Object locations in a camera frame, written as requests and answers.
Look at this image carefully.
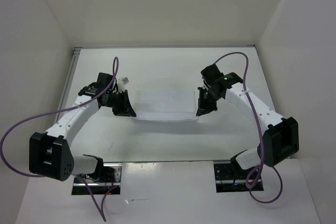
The aluminium table edge rail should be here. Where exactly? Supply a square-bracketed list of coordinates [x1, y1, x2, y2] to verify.
[57, 47, 82, 110]

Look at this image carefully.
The white skirt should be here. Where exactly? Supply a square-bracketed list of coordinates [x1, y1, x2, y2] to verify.
[133, 89, 198, 122]

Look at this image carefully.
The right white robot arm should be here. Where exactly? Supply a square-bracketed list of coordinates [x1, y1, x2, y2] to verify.
[196, 64, 299, 178]

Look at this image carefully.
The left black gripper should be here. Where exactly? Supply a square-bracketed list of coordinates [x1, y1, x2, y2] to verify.
[102, 89, 135, 117]

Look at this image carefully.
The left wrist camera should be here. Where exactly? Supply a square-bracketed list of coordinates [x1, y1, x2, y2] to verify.
[116, 77, 129, 93]

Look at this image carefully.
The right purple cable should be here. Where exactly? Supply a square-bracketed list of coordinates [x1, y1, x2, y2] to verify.
[214, 52, 283, 204]

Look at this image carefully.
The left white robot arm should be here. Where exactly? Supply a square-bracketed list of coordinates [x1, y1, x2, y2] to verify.
[29, 73, 136, 182]

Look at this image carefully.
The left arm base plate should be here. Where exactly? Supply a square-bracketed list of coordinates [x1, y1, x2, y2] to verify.
[71, 163, 122, 196]

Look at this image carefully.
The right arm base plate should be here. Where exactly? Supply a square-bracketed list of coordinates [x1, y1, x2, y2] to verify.
[213, 162, 252, 193]

